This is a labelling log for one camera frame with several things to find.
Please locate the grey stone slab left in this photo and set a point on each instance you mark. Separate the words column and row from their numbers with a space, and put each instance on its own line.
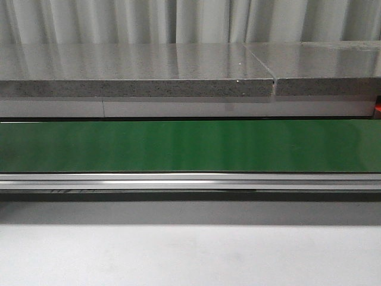
column 132, row 70

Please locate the green conveyor belt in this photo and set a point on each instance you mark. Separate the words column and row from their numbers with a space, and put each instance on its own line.
column 192, row 146

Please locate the red plastic tray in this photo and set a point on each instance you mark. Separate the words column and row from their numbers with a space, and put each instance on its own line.
column 377, row 111

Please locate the aluminium conveyor frame rail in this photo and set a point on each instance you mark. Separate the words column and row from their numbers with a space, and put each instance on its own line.
column 112, row 183

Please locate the grey stone slab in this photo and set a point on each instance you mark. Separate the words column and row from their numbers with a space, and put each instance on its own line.
column 132, row 70
column 348, row 68

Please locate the grey pleated curtain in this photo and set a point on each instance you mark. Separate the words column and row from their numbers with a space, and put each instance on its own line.
column 188, row 21

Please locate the grey stone slab right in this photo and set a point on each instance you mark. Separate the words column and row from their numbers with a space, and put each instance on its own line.
column 348, row 68

